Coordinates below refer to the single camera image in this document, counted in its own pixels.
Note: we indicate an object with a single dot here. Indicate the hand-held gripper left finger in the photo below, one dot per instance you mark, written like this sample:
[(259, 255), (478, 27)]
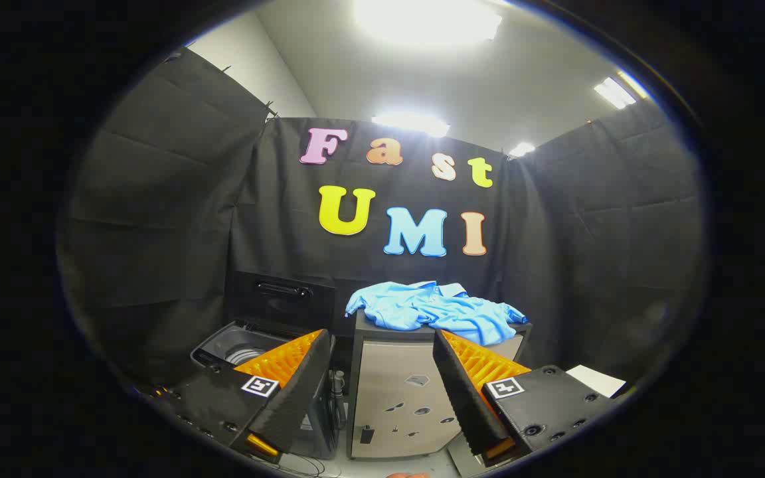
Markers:
[(303, 392)]

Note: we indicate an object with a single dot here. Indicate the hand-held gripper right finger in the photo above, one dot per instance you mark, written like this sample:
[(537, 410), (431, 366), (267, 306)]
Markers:
[(462, 392)]

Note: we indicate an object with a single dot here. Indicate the light blue polo shirt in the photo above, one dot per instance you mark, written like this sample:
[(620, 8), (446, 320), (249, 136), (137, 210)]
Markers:
[(435, 312)]

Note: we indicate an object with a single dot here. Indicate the dark grey washing machine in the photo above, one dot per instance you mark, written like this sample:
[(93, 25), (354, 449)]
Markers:
[(213, 348)]

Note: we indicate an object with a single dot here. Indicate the beige cabinet with dark top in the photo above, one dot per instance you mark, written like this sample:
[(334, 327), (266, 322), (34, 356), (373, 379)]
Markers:
[(389, 385)]

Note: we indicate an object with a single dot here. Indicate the black backdrop cloth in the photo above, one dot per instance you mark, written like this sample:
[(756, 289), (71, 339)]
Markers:
[(289, 219)]

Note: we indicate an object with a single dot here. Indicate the large ceiling light panel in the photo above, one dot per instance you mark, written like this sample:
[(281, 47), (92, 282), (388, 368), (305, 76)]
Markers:
[(425, 20)]

